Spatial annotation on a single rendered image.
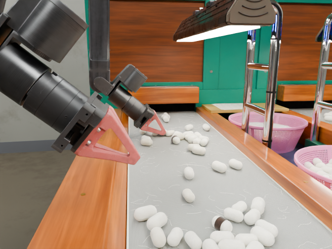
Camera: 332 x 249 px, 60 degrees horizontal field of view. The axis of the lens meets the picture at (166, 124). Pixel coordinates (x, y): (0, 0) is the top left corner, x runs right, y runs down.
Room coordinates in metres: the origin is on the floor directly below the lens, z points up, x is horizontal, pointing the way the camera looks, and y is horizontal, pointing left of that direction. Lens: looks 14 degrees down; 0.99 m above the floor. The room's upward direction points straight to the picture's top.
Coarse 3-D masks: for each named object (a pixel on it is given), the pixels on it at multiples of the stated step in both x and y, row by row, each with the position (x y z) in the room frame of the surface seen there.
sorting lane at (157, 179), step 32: (128, 128) 0.97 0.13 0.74; (160, 128) 0.98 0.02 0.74; (160, 160) 0.67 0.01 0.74; (192, 160) 0.67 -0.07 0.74; (224, 160) 0.67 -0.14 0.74; (128, 192) 0.49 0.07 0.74; (160, 192) 0.50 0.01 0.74; (192, 192) 0.50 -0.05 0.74; (224, 192) 0.50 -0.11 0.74; (256, 192) 0.50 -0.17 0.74; (128, 224) 0.39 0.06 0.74; (192, 224) 0.39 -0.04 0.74; (288, 224) 0.39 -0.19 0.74; (320, 224) 0.39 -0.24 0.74
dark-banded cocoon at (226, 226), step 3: (216, 216) 0.38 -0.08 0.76; (219, 216) 0.38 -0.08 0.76; (213, 219) 0.38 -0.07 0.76; (213, 222) 0.38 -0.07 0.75; (225, 222) 0.37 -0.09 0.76; (228, 222) 0.37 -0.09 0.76; (213, 225) 0.38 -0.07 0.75; (222, 225) 0.37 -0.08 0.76; (225, 225) 0.36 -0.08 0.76; (228, 225) 0.36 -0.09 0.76; (231, 225) 0.37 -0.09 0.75; (222, 228) 0.36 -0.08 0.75; (225, 228) 0.36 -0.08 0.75; (228, 228) 0.36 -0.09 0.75; (231, 228) 0.36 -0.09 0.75
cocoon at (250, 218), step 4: (248, 212) 0.40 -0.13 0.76; (252, 212) 0.39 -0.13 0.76; (256, 212) 0.40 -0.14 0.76; (244, 216) 0.39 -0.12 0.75; (248, 216) 0.39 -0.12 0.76; (252, 216) 0.39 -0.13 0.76; (256, 216) 0.39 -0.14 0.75; (248, 220) 0.38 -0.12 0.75; (252, 220) 0.38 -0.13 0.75; (256, 220) 0.39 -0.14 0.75; (248, 224) 0.39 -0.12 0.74; (252, 224) 0.38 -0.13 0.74
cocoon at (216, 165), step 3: (213, 162) 0.60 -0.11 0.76; (216, 162) 0.60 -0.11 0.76; (219, 162) 0.60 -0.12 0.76; (213, 165) 0.60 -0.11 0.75; (216, 165) 0.59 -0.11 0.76; (219, 165) 0.59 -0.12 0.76; (222, 165) 0.59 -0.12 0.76; (225, 165) 0.59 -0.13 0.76; (213, 168) 0.60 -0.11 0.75; (216, 168) 0.59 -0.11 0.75; (219, 168) 0.58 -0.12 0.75; (222, 168) 0.58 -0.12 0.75; (225, 168) 0.58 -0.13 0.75; (219, 171) 0.58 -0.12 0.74; (222, 171) 0.58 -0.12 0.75
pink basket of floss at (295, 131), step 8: (232, 120) 0.98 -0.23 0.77; (240, 120) 1.10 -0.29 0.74; (256, 120) 1.12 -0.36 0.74; (288, 120) 1.07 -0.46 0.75; (296, 120) 1.03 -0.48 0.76; (304, 120) 0.98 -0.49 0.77; (240, 128) 0.94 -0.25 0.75; (256, 128) 0.89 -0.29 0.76; (280, 128) 0.87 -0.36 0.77; (288, 128) 0.87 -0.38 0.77; (296, 128) 0.88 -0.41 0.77; (304, 128) 0.93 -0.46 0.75; (256, 136) 0.90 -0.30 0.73; (272, 136) 0.88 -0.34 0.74; (280, 136) 0.88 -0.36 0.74; (288, 136) 0.88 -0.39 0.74; (296, 136) 0.90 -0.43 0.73; (280, 144) 0.89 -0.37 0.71; (288, 144) 0.90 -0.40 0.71; (280, 152) 0.90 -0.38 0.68
